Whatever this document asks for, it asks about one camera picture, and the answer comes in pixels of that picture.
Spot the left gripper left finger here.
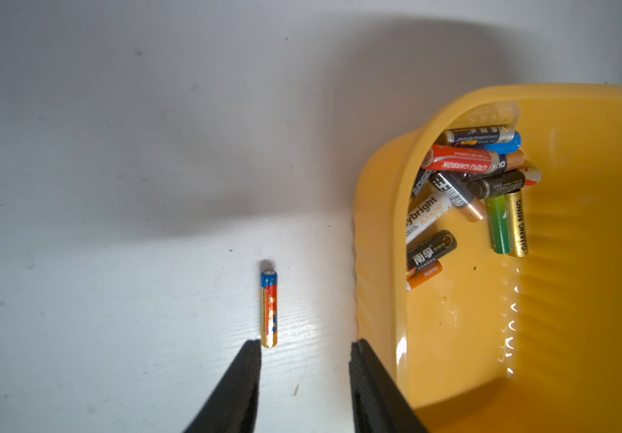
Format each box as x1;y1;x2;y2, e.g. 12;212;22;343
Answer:
184;340;261;433

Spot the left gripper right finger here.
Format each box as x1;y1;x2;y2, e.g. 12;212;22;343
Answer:
349;339;428;433

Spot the red gold blue battery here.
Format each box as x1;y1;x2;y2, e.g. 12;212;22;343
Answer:
261;270;278;348

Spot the yellow plastic storage box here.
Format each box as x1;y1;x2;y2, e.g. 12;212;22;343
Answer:
353;84;622;432

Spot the orange battery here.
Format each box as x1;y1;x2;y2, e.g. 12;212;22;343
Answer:
406;261;443;292

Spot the black gold battery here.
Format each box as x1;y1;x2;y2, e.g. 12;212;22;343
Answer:
406;230;457;272

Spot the white alkaline AA battery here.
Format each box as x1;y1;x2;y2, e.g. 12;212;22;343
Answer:
406;191;452;245

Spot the gold Guangming battery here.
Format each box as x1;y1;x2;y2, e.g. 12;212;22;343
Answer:
504;189;529;258

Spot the green battery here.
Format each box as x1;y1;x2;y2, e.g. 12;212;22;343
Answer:
485;196;510;254

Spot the red Deli carbon battery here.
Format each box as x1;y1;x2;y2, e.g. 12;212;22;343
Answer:
421;144;500;174

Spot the black Duracell battery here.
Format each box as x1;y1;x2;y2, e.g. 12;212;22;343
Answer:
492;150;526;174

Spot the black silver battery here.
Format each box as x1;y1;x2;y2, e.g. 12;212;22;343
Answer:
439;126;516;146

